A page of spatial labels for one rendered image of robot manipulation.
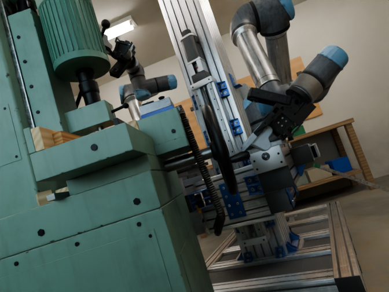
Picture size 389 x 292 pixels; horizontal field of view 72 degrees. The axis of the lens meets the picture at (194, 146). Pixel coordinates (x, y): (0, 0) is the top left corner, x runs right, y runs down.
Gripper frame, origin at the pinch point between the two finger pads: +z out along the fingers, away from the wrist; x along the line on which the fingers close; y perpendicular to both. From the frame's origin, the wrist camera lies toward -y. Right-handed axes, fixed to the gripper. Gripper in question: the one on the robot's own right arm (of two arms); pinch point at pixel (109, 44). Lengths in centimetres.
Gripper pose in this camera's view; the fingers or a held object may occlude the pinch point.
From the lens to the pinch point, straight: 113.7
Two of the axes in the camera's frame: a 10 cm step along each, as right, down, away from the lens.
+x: 9.4, 3.3, -1.0
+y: 3.4, -9.4, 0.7
